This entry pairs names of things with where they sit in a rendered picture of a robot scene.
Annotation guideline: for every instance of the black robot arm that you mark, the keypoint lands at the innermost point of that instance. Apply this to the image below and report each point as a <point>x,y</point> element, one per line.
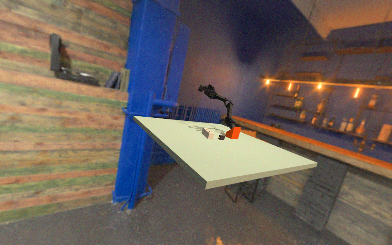
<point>229,106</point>

